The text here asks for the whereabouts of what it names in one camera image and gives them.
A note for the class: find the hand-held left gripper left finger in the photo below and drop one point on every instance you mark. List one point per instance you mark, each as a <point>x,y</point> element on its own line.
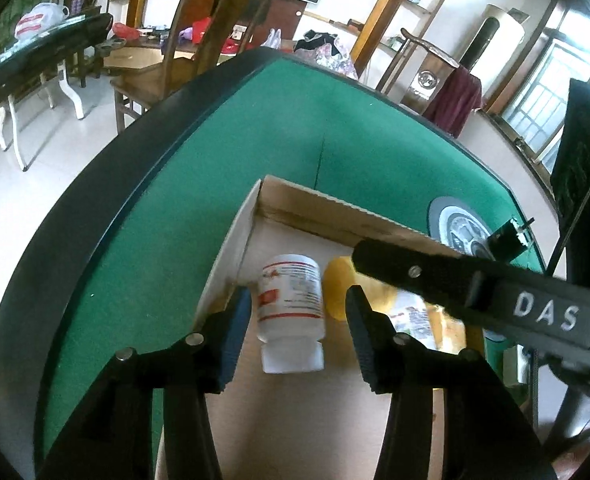
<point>236,340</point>

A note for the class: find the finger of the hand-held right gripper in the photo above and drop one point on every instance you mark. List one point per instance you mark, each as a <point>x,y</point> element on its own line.
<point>425,275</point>

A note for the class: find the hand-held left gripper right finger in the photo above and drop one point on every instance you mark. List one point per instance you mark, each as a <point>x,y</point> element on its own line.
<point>364,345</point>

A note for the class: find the white medicine bottle red label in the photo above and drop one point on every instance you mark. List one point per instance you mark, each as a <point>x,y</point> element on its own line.
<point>290,305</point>

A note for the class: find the yellow capped bottle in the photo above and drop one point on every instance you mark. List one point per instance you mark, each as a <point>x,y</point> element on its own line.
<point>337,285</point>

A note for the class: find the cardboard box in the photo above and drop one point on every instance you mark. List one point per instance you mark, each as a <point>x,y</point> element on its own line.
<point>295,410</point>

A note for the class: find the round grey table panel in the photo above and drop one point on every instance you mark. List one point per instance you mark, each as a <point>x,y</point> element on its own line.
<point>455,225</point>

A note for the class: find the dark cloth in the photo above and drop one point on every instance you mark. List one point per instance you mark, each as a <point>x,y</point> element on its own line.
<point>582,150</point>

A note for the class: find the maroon cloth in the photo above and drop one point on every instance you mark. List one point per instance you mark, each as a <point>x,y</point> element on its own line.
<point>452,100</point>

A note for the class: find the wooden chair with round emblem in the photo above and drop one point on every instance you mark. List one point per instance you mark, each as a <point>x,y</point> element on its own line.
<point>425,80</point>

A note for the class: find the window with metal bars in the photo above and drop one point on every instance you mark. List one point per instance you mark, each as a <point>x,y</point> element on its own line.
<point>550,90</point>

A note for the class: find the pile of floral clothes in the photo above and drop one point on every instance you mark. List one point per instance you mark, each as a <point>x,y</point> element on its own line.
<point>330,55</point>

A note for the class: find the white standing air conditioner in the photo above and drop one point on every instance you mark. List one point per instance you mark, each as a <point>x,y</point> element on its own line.
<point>497,35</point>

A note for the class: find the small white plastic bag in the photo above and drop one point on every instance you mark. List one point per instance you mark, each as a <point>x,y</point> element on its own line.
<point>273,39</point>

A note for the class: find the wooden television cabinet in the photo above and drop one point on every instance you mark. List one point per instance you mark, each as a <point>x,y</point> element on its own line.
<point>285,20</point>

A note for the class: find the black glass table white legs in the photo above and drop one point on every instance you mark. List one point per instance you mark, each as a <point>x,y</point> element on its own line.
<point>50,40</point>

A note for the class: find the white plastic bag red print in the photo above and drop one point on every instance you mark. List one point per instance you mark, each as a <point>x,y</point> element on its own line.
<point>37,20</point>

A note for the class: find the wooden wall shelf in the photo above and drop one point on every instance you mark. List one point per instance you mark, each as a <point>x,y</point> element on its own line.
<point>390,5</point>

